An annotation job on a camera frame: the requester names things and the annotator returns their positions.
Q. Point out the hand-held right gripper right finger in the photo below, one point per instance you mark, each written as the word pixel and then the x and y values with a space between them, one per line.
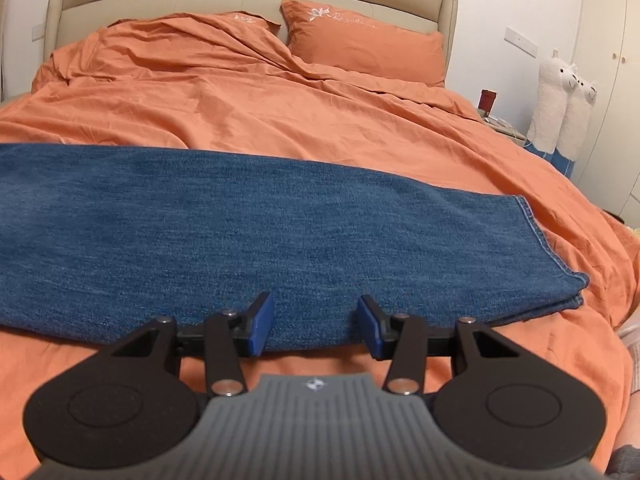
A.
pixel 369 327

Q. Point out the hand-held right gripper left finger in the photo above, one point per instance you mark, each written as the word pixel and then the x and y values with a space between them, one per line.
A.
pixel 260 327

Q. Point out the blue denim pants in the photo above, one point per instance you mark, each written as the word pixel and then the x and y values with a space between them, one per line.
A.
pixel 200 235

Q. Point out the orange duvet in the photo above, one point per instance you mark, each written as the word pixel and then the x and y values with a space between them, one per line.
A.
pixel 250 110

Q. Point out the beige nightstand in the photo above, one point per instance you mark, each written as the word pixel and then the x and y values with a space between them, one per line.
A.
pixel 507 135

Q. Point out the white alpaca plush toy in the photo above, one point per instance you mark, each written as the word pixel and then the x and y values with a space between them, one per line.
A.
pixel 547 105
pixel 577 120

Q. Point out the orange pillow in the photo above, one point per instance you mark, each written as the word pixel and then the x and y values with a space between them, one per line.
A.
pixel 240 22
pixel 350 40

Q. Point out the white wardrobe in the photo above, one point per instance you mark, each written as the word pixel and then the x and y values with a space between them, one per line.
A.
pixel 612 85

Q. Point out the white wall switch panel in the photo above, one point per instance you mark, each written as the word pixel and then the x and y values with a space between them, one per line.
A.
pixel 521 41

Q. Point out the white wall socket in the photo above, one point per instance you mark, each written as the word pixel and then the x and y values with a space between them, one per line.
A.
pixel 38 32

